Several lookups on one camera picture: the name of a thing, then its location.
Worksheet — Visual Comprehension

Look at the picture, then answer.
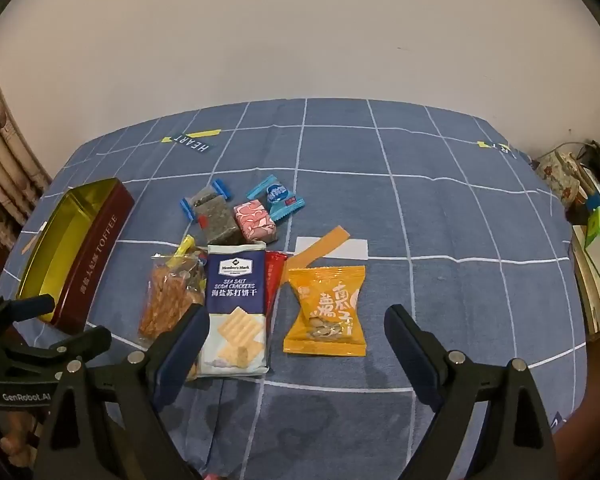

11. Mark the beige curtain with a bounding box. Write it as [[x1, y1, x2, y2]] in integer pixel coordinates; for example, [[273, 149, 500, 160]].
[[0, 45, 51, 241]]

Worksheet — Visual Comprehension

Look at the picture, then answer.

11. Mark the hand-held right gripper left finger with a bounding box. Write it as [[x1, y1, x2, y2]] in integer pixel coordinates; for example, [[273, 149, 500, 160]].
[[32, 304, 211, 480]]

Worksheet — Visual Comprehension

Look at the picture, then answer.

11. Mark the small yellow snack packet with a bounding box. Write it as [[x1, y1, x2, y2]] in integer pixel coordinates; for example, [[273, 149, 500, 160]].
[[167, 234, 197, 268]]

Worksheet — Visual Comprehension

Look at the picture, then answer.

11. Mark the clear packet of orange sticks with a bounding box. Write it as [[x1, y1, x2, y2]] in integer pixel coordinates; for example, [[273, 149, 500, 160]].
[[138, 252, 208, 381]]

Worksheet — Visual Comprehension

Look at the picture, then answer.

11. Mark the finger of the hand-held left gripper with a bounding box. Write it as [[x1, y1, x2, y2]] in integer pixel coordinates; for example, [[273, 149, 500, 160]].
[[2, 326, 112, 367], [0, 294, 56, 325]]

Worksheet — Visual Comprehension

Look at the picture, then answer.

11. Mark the pink patterned packet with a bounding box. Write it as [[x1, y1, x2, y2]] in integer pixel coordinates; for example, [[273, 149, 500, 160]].
[[233, 200, 278, 242]]

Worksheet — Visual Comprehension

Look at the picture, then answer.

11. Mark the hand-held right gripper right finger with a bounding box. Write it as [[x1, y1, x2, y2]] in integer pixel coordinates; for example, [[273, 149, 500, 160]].
[[384, 304, 558, 480]]

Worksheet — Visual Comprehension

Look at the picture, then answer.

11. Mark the clear packet of green block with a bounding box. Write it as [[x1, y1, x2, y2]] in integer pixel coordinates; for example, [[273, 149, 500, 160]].
[[195, 200, 243, 247]]

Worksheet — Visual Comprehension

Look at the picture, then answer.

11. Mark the floral bag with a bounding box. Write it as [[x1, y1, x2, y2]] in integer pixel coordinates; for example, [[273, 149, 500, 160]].
[[535, 147, 588, 208]]

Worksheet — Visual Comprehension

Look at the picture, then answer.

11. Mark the dark red tin box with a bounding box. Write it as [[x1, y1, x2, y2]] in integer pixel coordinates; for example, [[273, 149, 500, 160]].
[[16, 177, 136, 336]]

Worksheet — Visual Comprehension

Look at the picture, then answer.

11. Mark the red snack packet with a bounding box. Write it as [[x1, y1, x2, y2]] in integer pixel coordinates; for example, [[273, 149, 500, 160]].
[[264, 251, 288, 331]]

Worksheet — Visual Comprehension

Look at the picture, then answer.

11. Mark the person's left hand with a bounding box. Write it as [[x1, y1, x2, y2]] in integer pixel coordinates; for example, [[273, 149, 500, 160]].
[[0, 407, 38, 466]]

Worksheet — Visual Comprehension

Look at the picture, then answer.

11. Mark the clear packet with blue ends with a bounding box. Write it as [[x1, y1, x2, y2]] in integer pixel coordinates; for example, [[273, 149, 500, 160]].
[[180, 180, 233, 223]]

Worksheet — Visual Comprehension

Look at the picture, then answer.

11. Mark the blue and white candy packet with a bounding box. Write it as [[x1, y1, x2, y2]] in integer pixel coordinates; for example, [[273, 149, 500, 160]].
[[246, 174, 306, 222]]

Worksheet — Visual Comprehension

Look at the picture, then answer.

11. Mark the navy and white cracker packet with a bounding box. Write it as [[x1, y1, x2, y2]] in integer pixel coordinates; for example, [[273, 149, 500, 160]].
[[198, 241, 271, 378]]

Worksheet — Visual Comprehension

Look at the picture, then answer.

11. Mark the orange nut packet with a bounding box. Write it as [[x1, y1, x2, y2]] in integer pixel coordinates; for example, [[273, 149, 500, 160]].
[[283, 265, 367, 357]]

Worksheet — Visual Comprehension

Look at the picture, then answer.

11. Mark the blue checked blanket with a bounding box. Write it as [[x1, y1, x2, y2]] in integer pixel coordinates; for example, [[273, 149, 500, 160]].
[[2, 97, 588, 480]]

